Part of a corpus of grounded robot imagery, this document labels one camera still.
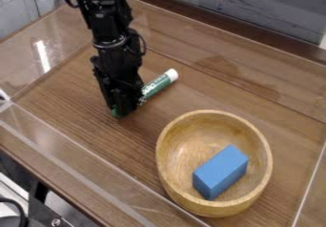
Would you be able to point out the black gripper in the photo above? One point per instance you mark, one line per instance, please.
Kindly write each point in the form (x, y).
(116, 63)

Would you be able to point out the green dry erase marker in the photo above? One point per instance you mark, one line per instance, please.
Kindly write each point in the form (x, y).
(156, 85)

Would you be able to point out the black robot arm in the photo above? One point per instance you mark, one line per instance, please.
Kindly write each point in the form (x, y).
(107, 18)

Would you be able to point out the brown wooden bowl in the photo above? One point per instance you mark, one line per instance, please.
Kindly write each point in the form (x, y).
(188, 142)

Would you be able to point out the blue rectangular block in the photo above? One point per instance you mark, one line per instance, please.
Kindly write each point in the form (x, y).
(219, 172)

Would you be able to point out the clear acrylic tray wall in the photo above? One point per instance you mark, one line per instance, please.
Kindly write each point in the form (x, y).
(112, 198)

